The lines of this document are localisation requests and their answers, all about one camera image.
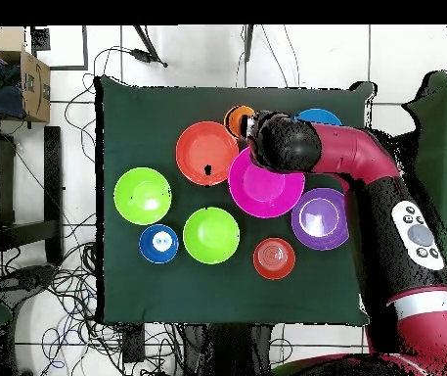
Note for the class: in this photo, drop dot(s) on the cardboard box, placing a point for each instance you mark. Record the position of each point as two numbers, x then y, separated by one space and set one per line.
35 90

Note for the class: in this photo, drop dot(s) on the green plastic bowl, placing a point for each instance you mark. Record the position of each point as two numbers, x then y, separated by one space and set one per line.
211 235
143 196

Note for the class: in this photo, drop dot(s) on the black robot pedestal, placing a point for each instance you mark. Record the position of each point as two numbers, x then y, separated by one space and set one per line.
227 348

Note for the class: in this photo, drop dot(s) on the small ribbed orange-red bowl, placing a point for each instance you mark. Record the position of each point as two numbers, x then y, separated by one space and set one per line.
274 258

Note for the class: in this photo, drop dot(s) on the light blue plastic bowl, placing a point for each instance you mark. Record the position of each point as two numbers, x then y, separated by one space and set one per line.
317 116

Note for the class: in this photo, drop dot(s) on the black power adapter box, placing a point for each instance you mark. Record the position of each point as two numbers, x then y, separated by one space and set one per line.
133 342

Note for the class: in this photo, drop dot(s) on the black metal floor frame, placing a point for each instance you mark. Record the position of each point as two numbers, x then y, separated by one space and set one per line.
85 47

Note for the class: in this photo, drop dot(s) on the purple plastic bowl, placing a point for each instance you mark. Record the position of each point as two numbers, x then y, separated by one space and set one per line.
319 218

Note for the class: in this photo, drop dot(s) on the dark blue bag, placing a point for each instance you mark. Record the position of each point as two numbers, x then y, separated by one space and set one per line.
6 102

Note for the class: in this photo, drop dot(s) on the dark green tablecloth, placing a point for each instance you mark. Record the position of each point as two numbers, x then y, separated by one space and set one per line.
168 290

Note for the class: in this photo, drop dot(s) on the black table leg frame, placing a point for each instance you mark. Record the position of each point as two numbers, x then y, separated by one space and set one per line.
53 188

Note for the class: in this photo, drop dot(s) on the orange plastic cup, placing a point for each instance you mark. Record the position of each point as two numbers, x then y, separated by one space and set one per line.
234 119

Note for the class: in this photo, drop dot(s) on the black tripod leg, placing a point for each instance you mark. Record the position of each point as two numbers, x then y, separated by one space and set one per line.
249 39
147 55

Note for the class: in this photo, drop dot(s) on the small dark blue bowl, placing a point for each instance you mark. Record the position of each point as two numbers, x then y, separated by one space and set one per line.
159 252

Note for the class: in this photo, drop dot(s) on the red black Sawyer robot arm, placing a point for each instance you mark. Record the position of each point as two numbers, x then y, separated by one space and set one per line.
383 235

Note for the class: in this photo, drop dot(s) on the pink plastic bowl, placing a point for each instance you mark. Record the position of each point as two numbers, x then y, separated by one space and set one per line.
262 192

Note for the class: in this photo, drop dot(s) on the large orange-red plastic bowl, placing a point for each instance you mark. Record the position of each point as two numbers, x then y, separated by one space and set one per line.
206 149

